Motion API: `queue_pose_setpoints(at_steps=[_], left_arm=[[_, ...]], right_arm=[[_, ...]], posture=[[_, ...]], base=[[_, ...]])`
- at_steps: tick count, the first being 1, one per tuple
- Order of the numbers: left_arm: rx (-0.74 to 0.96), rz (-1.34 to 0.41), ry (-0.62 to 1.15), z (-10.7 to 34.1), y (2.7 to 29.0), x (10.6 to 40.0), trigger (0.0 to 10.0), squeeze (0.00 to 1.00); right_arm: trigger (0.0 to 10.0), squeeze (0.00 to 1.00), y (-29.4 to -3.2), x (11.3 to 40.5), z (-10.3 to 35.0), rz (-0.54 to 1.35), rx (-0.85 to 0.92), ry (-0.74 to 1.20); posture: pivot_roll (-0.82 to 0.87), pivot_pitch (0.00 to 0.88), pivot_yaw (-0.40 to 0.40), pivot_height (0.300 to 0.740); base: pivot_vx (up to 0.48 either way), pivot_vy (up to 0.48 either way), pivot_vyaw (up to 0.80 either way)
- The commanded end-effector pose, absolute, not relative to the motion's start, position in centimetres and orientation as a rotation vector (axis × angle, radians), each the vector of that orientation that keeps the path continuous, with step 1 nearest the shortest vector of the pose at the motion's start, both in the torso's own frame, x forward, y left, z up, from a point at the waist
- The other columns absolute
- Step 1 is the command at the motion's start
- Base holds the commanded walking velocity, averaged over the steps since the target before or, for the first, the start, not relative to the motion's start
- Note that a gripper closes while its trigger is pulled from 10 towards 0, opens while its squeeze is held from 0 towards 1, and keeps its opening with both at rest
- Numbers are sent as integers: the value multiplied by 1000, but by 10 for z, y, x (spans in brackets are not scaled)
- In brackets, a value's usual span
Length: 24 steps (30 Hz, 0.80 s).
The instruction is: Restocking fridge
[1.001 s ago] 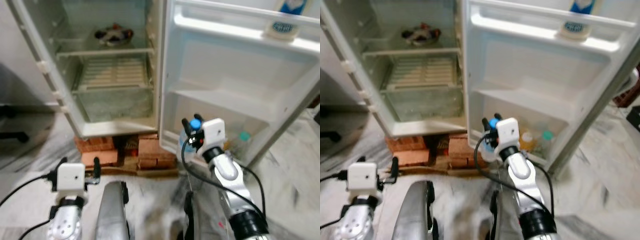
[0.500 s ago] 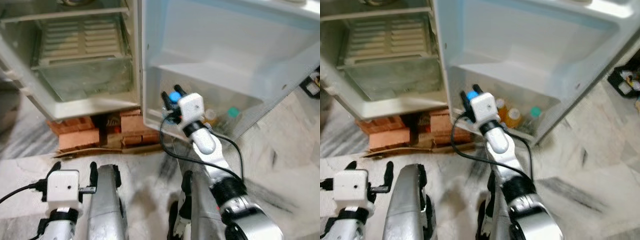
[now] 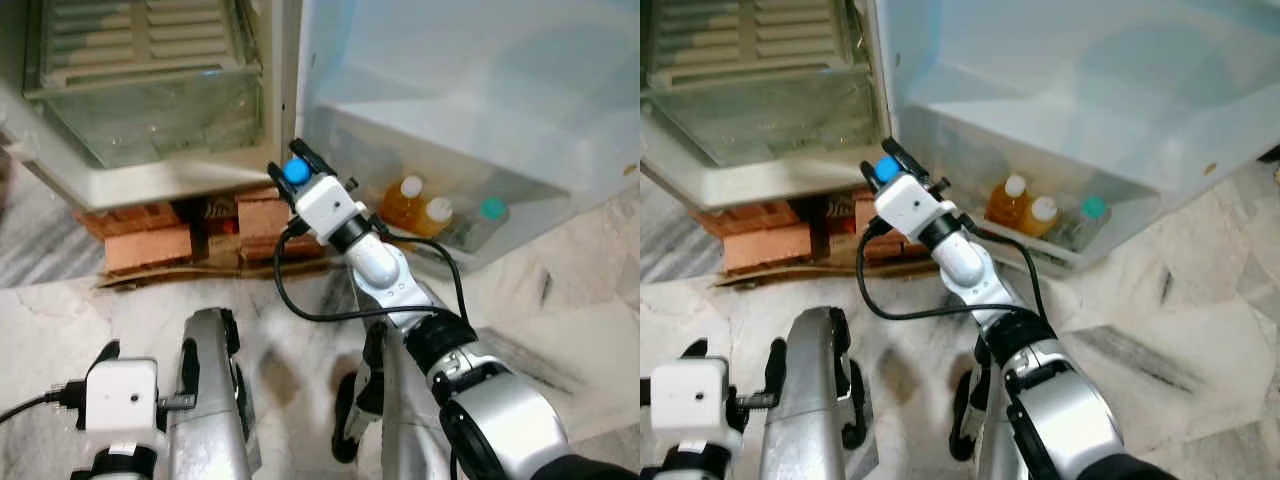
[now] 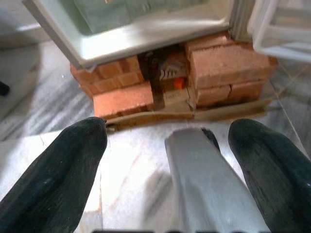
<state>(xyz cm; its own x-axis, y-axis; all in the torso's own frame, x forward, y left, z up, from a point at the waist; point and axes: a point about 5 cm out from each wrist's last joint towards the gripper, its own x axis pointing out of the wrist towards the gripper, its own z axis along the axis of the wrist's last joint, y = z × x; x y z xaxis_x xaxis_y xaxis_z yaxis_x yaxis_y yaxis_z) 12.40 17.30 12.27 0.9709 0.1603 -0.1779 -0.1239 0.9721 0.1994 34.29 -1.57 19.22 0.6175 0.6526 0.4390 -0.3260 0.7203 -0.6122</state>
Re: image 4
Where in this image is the red clay brick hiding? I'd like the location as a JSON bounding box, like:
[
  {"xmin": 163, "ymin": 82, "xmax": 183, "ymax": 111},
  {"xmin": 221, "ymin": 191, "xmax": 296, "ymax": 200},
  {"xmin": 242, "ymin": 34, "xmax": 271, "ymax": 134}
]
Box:
[
  {"xmin": 189, "ymin": 45, "xmax": 279, "ymax": 89},
  {"xmin": 93, "ymin": 81, "xmax": 156, "ymax": 120},
  {"xmin": 69, "ymin": 57, "xmax": 141, "ymax": 81},
  {"xmin": 81, "ymin": 72, "xmax": 144, "ymax": 95},
  {"xmin": 184, "ymin": 36, "xmax": 243, "ymax": 58},
  {"xmin": 194, "ymin": 80, "xmax": 267, "ymax": 109}
]

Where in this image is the grey mini fridge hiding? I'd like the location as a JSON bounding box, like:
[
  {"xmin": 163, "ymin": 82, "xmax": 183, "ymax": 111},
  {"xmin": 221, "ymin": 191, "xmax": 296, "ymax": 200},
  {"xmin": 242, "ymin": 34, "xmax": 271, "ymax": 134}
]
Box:
[{"xmin": 21, "ymin": 0, "xmax": 255, "ymax": 73}]

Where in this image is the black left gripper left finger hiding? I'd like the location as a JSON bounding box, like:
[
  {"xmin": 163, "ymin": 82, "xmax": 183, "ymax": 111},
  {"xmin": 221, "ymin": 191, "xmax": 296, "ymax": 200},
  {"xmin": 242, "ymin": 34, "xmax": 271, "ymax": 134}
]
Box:
[{"xmin": 0, "ymin": 116, "xmax": 108, "ymax": 233}]

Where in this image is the white striped wrapper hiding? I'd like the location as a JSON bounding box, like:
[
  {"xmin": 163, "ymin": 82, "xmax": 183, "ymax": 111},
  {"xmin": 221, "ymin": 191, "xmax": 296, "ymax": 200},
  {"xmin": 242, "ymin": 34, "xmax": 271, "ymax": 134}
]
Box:
[{"xmin": 157, "ymin": 62, "xmax": 180, "ymax": 80}]

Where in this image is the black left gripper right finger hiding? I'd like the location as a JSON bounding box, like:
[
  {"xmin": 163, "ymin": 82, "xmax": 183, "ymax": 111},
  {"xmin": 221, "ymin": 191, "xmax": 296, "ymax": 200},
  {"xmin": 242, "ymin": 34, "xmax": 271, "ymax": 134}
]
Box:
[{"xmin": 228, "ymin": 118, "xmax": 311, "ymax": 233}]

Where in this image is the grey fridge door with sticker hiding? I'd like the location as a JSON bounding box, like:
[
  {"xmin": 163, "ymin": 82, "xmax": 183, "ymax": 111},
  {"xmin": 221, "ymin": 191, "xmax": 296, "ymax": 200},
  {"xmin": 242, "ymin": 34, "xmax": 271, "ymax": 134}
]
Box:
[{"xmin": 247, "ymin": 0, "xmax": 311, "ymax": 58}]

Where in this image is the brown cardboard sheet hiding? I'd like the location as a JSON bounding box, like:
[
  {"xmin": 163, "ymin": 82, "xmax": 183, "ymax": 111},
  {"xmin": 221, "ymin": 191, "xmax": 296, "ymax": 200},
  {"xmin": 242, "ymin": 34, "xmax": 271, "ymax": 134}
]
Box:
[{"xmin": 105, "ymin": 97, "xmax": 272, "ymax": 127}]

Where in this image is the silver robot leg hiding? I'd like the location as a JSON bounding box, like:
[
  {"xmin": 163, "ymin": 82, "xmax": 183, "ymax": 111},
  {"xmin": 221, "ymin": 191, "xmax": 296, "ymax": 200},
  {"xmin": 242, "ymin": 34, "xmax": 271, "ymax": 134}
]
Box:
[{"xmin": 164, "ymin": 127, "xmax": 271, "ymax": 233}]

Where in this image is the brown cardboard piece with writing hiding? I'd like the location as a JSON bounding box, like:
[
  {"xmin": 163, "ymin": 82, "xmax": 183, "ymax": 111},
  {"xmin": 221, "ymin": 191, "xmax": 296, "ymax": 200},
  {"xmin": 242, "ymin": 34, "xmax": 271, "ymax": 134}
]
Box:
[{"xmin": 161, "ymin": 83, "xmax": 195, "ymax": 110}]

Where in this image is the small black object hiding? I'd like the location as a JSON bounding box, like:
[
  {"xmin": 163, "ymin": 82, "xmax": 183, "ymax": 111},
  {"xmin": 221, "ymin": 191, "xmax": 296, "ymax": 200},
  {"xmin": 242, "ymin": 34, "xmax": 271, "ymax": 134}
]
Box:
[{"xmin": 0, "ymin": 81, "xmax": 11, "ymax": 97}]

